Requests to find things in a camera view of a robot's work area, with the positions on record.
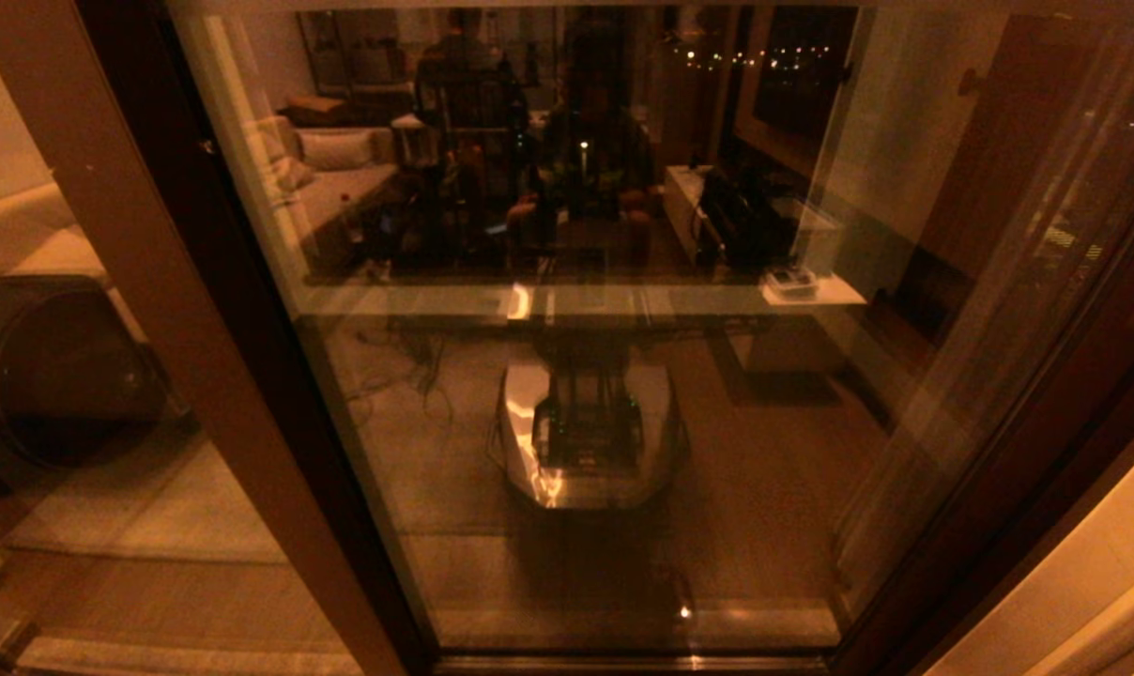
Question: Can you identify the brown framed sliding glass door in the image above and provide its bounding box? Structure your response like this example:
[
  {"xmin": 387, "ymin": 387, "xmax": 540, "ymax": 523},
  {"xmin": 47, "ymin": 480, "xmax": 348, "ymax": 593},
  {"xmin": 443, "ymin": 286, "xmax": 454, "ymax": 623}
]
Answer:
[{"xmin": 130, "ymin": 0, "xmax": 1134, "ymax": 663}]

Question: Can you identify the metal floor door track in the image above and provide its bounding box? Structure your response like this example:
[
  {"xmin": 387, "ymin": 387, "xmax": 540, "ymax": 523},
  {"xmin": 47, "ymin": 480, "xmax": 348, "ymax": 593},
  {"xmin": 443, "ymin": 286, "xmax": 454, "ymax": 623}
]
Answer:
[{"xmin": 431, "ymin": 648, "xmax": 835, "ymax": 676}]

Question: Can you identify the brown framed fixed glass panel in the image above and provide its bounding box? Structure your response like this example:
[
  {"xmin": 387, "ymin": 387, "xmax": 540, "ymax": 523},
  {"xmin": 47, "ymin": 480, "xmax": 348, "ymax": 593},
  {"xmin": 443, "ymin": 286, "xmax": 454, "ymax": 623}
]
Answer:
[{"xmin": 0, "ymin": 0, "xmax": 437, "ymax": 676}]

